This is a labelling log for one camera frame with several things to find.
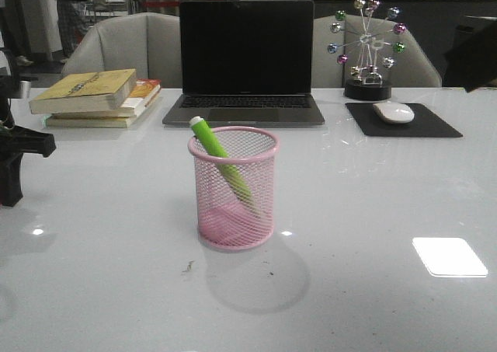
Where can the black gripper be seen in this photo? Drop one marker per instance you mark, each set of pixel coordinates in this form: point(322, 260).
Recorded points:
point(471, 64)
point(17, 141)

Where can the green marker pen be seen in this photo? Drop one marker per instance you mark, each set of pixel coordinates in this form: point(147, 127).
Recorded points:
point(211, 142)

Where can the pink mesh pen holder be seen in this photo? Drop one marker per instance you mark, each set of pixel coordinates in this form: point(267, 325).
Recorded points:
point(223, 221)

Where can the bottom cream book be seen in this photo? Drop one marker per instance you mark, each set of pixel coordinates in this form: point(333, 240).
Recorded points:
point(103, 122)

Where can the dark counter cabinet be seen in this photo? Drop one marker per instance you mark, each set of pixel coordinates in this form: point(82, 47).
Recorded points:
point(433, 22)

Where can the black mouse pad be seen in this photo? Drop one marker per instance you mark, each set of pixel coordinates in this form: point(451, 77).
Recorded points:
point(423, 123)

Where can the white computer mouse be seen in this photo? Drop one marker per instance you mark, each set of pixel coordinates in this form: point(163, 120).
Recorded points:
point(394, 113)

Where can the yellow top book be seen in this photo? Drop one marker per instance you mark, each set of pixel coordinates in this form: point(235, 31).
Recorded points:
point(85, 92)

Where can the ferris wheel desk ornament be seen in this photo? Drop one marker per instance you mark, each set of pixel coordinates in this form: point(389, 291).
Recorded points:
point(369, 50)

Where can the grey armchair behind ornament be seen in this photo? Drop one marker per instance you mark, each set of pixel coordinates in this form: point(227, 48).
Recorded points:
point(412, 67)

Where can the person in background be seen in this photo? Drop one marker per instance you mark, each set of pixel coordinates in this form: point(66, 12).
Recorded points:
point(72, 25)

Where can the orange cover book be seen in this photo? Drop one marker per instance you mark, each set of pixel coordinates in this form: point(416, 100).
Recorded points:
point(144, 93)

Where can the grey armchair behind laptop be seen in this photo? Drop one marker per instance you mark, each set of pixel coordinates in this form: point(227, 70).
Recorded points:
point(148, 42)

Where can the red barrier tape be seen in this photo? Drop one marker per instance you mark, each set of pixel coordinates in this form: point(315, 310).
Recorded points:
point(160, 4)

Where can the grey open laptop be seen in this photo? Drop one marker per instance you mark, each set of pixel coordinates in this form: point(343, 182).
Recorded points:
point(246, 63)

